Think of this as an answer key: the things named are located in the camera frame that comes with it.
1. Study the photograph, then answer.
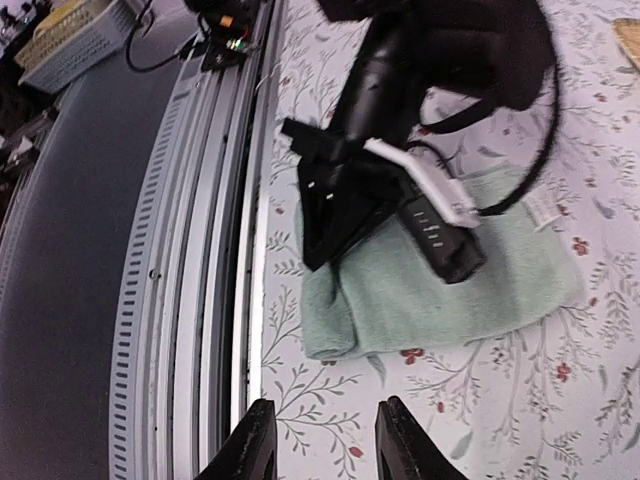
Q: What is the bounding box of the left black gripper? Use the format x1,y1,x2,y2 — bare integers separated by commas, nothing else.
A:
281,29,426,271

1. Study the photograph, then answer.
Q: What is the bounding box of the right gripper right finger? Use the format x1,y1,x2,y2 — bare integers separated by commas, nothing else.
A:
377,396,467,480

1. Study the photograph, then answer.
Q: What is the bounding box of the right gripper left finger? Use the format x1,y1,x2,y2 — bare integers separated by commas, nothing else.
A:
195,399,277,480

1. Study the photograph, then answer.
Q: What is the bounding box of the light green towel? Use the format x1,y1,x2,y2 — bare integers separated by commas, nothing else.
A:
300,183,583,360

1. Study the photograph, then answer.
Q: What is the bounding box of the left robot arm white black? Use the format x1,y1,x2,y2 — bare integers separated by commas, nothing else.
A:
282,1,559,284

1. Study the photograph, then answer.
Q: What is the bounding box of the grey plastic crate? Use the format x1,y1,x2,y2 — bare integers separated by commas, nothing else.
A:
14,1,138,94

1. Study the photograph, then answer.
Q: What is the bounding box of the woven bamboo tray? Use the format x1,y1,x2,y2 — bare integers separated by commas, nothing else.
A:
612,18,640,70

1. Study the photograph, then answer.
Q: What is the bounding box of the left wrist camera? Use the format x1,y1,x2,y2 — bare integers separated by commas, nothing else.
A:
364,138,486,284

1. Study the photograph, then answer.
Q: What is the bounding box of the aluminium front rail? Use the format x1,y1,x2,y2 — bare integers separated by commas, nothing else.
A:
108,1,285,479

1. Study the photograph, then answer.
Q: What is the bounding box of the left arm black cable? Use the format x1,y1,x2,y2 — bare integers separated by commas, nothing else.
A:
404,64,564,219

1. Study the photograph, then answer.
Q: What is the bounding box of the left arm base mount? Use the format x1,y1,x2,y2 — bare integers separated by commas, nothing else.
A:
185,0,263,72

